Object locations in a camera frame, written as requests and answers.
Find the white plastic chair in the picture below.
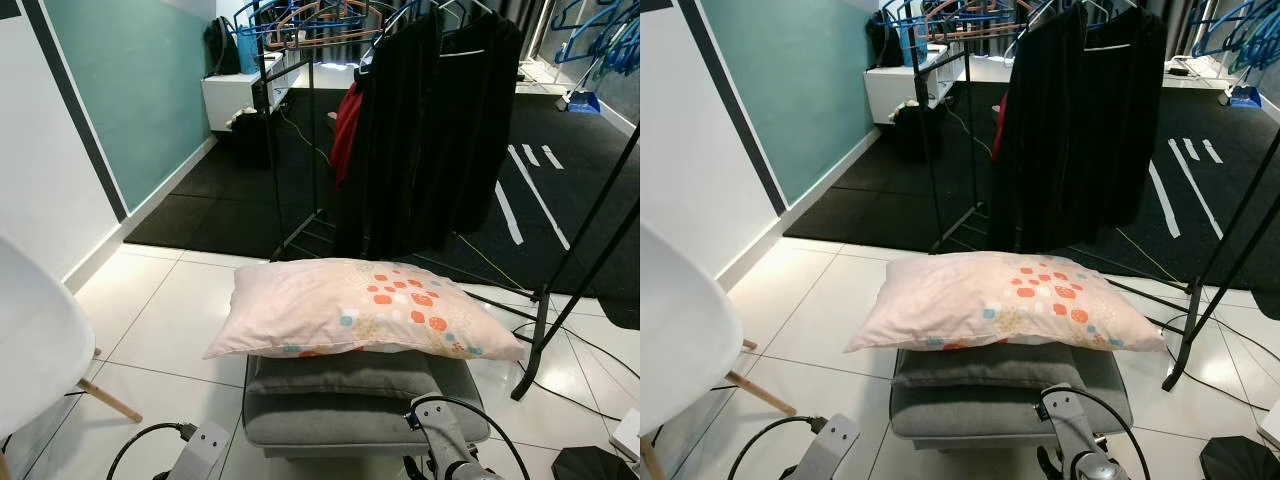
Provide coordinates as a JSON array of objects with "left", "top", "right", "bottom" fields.
[
  {"left": 640, "top": 222, "right": 799, "bottom": 480},
  {"left": 0, "top": 235, "right": 144, "bottom": 480}
]

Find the pink patterned pillow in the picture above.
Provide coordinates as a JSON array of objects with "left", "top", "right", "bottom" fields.
[
  {"left": 203, "top": 257, "right": 527, "bottom": 362},
  {"left": 845, "top": 251, "right": 1168, "bottom": 354}
]

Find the black metal stand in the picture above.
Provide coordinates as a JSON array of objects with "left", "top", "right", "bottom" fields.
[
  {"left": 510, "top": 125, "right": 641, "bottom": 401},
  {"left": 1162, "top": 85, "right": 1280, "bottom": 393}
]

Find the short black hanging garment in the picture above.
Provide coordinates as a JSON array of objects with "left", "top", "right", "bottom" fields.
[
  {"left": 1085, "top": 10, "right": 1170, "bottom": 247},
  {"left": 436, "top": 10, "right": 527, "bottom": 237}
]

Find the white box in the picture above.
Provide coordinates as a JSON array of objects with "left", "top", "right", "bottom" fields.
[
  {"left": 1255, "top": 400, "right": 1280, "bottom": 451},
  {"left": 610, "top": 408, "right": 641, "bottom": 463}
]

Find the blue clothes hanger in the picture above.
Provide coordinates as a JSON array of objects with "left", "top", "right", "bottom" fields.
[
  {"left": 1190, "top": 0, "right": 1280, "bottom": 73},
  {"left": 548, "top": 0, "right": 641, "bottom": 77},
  {"left": 882, "top": 0, "right": 961, "bottom": 46},
  {"left": 232, "top": 0, "right": 331, "bottom": 51}
]

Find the black round base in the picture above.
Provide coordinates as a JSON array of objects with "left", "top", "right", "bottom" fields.
[
  {"left": 550, "top": 447, "right": 627, "bottom": 480},
  {"left": 1198, "top": 437, "right": 1280, "bottom": 480}
]

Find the long black hanging garment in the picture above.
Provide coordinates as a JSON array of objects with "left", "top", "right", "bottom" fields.
[
  {"left": 988, "top": 8, "right": 1093, "bottom": 256},
  {"left": 333, "top": 10, "right": 447, "bottom": 261}
]

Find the white low cabinet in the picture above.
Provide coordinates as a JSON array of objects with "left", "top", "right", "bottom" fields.
[
  {"left": 202, "top": 55, "right": 301, "bottom": 132},
  {"left": 865, "top": 50, "right": 967, "bottom": 126}
]

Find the black floor bag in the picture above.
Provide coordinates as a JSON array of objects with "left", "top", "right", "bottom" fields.
[
  {"left": 228, "top": 108, "right": 273, "bottom": 169},
  {"left": 893, "top": 100, "right": 937, "bottom": 161}
]

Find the red hanging garment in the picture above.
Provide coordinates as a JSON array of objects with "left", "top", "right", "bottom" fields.
[
  {"left": 990, "top": 92, "right": 1009, "bottom": 161},
  {"left": 330, "top": 82, "right": 363, "bottom": 189}
]

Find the black backpack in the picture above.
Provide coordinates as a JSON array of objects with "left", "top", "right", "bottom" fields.
[
  {"left": 866, "top": 12, "right": 906, "bottom": 69},
  {"left": 205, "top": 15, "right": 242, "bottom": 78}
]

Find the grey seat cushion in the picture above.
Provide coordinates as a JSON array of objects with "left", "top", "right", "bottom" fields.
[
  {"left": 247, "top": 351, "right": 442, "bottom": 399},
  {"left": 892, "top": 345, "right": 1087, "bottom": 390}
]

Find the black metal clothes rack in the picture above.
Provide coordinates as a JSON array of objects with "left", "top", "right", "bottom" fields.
[
  {"left": 880, "top": 0, "right": 1101, "bottom": 256},
  {"left": 250, "top": 0, "right": 471, "bottom": 263}
]

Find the grey upholstered stool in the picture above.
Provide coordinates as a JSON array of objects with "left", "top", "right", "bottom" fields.
[
  {"left": 888, "top": 348, "right": 1134, "bottom": 449},
  {"left": 242, "top": 355, "right": 491, "bottom": 460}
]

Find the copper clothes hanger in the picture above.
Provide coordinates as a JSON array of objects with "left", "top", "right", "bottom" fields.
[
  {"left": 925, "top": 0, "right": 1031, "bottom": 43},
  {"left": 265, "top": 0, "right": 373, "bottom": 47}
]

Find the black floor cable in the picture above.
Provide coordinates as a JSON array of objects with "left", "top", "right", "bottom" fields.
[
  {"left": 510, "top": 318, "right": 641, "bottom": 403},
  {"left": 1150, "top": 312, "right": 1280, "bottom": 411}
]

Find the yellow floor cable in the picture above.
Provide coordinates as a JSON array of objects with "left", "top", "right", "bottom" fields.
[
  {"left": 455, "top": 232, "right": 531, "bottom": 297},
  {"left": 1118, "top": 228, "right": 1191, "bottom": 286}
]

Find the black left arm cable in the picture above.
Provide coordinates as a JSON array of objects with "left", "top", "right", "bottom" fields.
[
  {"left": 107, "top": 422, "right": 197, "bottom": 480},
  {"left": 727, "top": 416, "right": 827, "bottom": 480}
]

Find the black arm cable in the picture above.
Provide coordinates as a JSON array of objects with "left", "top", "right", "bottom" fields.
[
  {"left": 727, "top": 416, "right": 827, "bottom": 480},
  {"left": 1040, "top": 385, "right": 1151, "bottom": 480},
  {"left": 107, "top": 422, "right": 197, "bottom": 480},
  {"left": 410, "top": 395, "right": 531, "bottom": 480}
]

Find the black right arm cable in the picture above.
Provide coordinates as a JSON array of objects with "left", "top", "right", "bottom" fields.
[
  {"left": 1040, "top": 385, "right": 1151, "bottom": 480},
  {"left": 410, "top": 395, "right": 531, "bottom": 480}
]

